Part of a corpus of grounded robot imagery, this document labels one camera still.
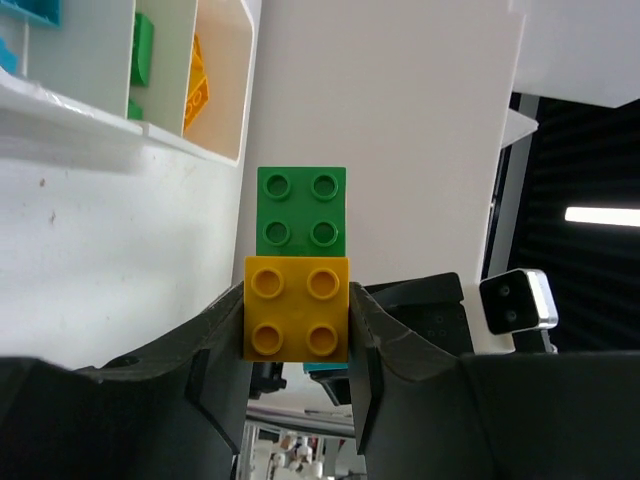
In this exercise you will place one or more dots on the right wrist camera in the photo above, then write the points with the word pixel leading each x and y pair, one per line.
pixel 520 302

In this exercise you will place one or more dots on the blue curved lego brick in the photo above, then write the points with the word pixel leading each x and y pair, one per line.
pixel 9 61

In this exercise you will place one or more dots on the green sloped lego brick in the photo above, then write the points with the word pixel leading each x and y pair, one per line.
pixel 142 47

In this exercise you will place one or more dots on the green square lego brick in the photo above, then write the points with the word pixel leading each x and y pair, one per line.
pixel 301 211

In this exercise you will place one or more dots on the blue square lego brick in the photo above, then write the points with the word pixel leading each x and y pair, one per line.
pixel 309 368

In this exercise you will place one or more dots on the green lego plate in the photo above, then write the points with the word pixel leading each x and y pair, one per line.
pixel 134 111

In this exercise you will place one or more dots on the long yellow lego brick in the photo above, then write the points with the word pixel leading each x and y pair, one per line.
pixel 198 89

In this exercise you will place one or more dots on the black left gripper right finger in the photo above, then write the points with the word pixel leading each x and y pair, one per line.
pixel 422 413

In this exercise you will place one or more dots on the yellow square lego brick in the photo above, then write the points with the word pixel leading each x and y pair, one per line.
pixel 296 309

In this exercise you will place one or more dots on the blue long lego brick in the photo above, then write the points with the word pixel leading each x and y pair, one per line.
pixel 40 12

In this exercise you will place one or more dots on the white three-compartment tray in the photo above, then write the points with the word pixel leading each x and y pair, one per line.
pixel 78 74

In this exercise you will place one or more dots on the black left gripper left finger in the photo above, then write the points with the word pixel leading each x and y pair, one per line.
pixel 172 409

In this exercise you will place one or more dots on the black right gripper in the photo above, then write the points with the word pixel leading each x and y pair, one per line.
pixel 431 307

